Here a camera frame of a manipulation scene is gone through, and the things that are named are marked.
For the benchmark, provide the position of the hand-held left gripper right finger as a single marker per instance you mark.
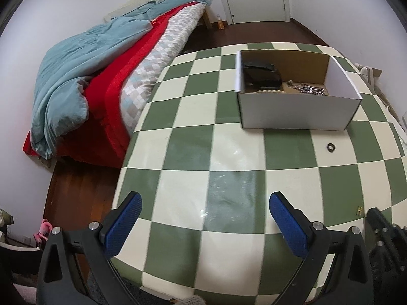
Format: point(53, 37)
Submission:
point(287, 225)

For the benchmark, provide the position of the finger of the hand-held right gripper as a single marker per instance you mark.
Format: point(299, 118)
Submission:
point(376, 220)

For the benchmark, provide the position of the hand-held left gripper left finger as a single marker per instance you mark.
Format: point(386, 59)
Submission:
point(124, 225)

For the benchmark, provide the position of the white cardboard box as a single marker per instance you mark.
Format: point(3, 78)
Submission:
point(292, 111)

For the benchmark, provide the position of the black fitness band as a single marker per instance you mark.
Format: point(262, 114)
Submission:
point(262, 74)

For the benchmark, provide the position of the small earring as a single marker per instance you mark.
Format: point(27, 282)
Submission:
point(359, 211)

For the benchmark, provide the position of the pink slipper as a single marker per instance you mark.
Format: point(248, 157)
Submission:
point(43, 232)

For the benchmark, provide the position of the green checkered tablecloth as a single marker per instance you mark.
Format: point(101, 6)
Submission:
point(222, 171)

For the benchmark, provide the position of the dark container white rim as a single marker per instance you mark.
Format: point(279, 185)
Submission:
point(19, 257)

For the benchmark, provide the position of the bed with red sheet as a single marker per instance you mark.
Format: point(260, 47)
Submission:
point(127, 79)

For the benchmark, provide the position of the white quilted bag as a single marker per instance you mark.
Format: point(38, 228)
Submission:
point(368, 73)

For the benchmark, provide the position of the blue blanket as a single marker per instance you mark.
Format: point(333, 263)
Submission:
point(70, 76)

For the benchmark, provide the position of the small orange bottle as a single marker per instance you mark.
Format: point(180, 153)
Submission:
point(220, 22)

